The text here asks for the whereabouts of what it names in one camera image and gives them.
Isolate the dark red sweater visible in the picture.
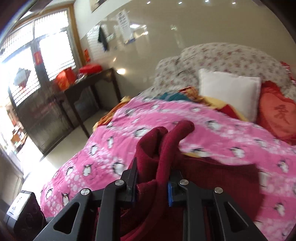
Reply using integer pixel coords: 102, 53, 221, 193
94, 119, 265, 241

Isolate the pink penguin blanket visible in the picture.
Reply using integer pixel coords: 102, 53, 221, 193
41, 97, 295, 240

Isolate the black speaker box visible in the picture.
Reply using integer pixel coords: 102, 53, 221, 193
4, 190, 46, 240

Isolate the dark wooden cabinet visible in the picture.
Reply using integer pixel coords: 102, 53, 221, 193
8, 85, 78, 156

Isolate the dark wooden side table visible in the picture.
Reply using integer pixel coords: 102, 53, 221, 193
55, 68, 122, 138

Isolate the yellow red patterned sheet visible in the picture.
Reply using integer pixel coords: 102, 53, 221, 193
92, 86, 249, 132

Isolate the red heart cushion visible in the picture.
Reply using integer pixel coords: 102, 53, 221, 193
256, 81, 295, 146

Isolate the red gift box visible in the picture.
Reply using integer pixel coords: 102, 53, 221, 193
54, 67, 77, 91

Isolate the red flat box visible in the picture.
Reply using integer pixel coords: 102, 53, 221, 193
79, 64, 103, 75

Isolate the white pillow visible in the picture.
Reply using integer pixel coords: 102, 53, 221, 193
198, 69, 261, 122

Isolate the floral grey quilt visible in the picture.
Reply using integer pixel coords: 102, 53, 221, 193
140, 43, 295, 100

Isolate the red window decoration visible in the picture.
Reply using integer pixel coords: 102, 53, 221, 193
34, 51, 43, 65

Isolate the dark hanging cloth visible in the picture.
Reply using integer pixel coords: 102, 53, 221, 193
98, 26, 109, 52

